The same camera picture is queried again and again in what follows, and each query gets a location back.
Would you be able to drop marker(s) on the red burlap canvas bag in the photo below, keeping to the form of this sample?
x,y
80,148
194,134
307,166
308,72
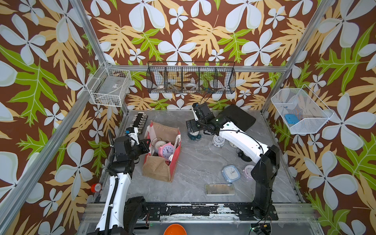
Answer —
x,y
156,167

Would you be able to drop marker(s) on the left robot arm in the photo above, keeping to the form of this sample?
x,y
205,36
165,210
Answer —
x,y
120,215

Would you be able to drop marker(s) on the light pink round clock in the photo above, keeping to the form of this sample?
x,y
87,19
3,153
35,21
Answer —
x,y
248,172

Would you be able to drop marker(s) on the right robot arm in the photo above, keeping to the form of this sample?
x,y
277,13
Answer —
x,y
231,124

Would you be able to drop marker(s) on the pink twin-bell alarm clock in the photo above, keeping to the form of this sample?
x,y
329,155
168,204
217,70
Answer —
x,y
167,151

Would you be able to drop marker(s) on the orange bowl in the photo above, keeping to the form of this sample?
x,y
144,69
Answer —
x,y
175,229

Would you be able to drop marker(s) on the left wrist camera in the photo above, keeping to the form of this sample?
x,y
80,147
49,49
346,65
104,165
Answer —
x,y
132,132

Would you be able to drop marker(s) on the red emergency button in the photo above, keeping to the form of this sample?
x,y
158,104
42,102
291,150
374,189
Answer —
x,y
96,188

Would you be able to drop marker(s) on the black socket set holder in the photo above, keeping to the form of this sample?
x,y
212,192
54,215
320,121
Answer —
x,y
139,121

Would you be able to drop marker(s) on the black wire basket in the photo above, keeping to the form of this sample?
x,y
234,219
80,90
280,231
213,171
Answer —
x,y
191,77

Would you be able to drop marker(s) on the white wire basket left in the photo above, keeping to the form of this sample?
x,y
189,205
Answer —
x,y
109,86

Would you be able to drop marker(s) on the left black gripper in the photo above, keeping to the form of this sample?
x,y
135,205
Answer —
x,y
144,145

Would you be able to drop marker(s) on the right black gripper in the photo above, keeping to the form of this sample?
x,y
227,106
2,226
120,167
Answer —
x,y
192,122

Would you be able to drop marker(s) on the white wire basket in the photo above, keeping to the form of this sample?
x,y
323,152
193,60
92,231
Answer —
x,y
311,110
109,86

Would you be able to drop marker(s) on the black plastic tool case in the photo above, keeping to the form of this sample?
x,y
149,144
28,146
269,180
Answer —
x,y
239,117

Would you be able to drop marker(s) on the dark green alarm clock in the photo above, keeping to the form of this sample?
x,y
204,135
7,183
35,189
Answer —
x,y
195,136

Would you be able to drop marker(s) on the blue object in basket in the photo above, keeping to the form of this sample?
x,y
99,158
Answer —
x,y
291,119

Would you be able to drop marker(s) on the black round alarm clock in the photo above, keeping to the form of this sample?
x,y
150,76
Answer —
x,y
243,156

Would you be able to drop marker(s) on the white round alarm clock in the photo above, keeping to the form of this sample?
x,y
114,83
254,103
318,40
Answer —
x,y
218,141

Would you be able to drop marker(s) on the white wire basket right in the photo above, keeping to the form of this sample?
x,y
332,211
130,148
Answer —
x,y
311,110

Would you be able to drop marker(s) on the black mounting rail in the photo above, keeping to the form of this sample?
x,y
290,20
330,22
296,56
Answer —
x,y
154,211

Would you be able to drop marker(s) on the blue square alarm clock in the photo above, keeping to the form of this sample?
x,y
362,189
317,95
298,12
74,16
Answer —
x,y
230,173

